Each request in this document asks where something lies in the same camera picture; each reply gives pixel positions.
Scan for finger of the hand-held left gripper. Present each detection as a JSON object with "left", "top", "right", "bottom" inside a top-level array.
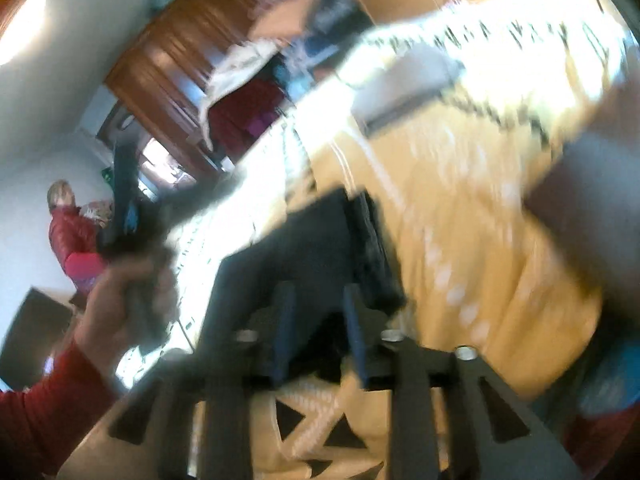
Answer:
[
  {"left": 160, "top": 172, "right": 248, "bottom": 231},
  {"left": 112, "top": 140, "right": 141, "bottom": 246}
]

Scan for light blue cloth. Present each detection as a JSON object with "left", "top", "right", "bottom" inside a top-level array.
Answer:
[{"left": 580, "top": 340, "right": 640, "bottom": 416}]

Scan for yellow patterned bed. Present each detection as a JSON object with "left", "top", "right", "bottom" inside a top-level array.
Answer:
[{"left": 115, "top": 0, "right": 636, "bottom": 480}]

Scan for black television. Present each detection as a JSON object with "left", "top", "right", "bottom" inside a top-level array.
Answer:
[{"left": 2, "top": 287, "right": 76, "bottom": 391}]

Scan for dark grey cloth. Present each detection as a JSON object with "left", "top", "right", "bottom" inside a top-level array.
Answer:
[{"left": 522, "top": 130, "right": 640, "bottom": 291}]

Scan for folded grey cloth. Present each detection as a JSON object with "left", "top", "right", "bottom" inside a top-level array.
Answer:
[{"left": 350, "top": 42, "right": 463, "bottom": 133}]

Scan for dark wooden wardrobe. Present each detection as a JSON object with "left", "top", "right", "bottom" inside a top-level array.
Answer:
[{"left": 102, "top": 0, "right": 301, "bottom": 181}]

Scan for person's left hand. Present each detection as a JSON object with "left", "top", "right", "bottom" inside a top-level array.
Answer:
[{"left": 75, "top": 250, "right": 173, "bottom": 376}]

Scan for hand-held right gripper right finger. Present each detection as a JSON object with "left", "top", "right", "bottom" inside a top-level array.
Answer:
[{"left": 344, "top": 284, "right": 583, "bottom": 480}]

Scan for maroon cloth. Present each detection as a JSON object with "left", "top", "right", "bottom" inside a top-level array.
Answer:
[{"left": 207, "top": 77, "right": 288, "bottom": 161}]

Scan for person's left forearm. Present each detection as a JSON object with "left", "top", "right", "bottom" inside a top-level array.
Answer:
[{"left": 0, "top": 340, "right": 126, "bottom": 480}]

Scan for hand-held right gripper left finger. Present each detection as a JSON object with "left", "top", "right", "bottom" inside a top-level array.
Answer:
[{"left": 57, "top": 280, "right": 298, "bottom": 480}]

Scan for pile of dark clothes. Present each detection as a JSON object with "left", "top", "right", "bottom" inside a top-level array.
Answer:
[{"left": 272, "top": 0, "right": 376, "bottom": 86}]

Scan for blue denim pants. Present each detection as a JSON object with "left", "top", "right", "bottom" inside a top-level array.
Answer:
[{"left": 200, "top": 187, "right": 408, "bottom": 361}]

